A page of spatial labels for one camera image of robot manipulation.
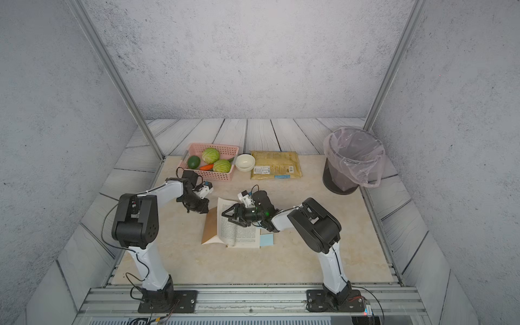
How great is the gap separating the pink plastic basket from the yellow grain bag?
127 millimetres

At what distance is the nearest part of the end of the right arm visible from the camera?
760 millimetres

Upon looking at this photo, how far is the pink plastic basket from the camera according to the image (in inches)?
42.7

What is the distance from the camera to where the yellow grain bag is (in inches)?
44.6
